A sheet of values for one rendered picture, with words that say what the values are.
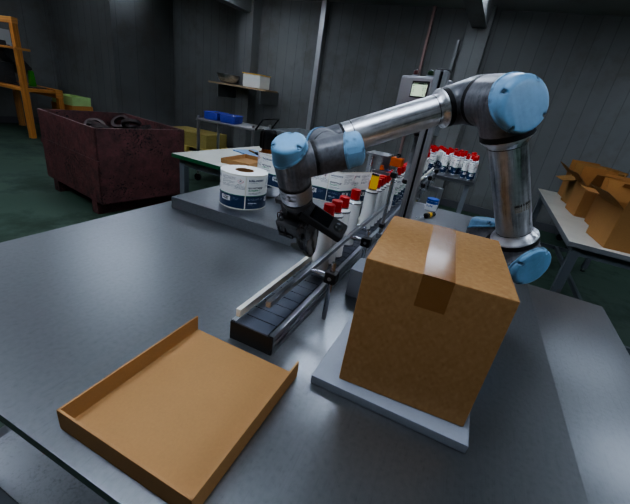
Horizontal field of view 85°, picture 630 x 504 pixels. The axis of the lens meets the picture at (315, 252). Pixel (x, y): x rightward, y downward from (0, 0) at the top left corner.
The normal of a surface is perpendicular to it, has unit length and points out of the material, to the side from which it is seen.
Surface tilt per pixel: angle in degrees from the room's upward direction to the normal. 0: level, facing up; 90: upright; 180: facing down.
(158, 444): 0
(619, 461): 0
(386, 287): 90
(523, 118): 83
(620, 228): 90
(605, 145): 90
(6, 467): 0
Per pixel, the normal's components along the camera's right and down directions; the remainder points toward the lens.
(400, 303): -0.36, 0.33
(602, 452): 0.14, -0.90
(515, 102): 0.16, 0.31
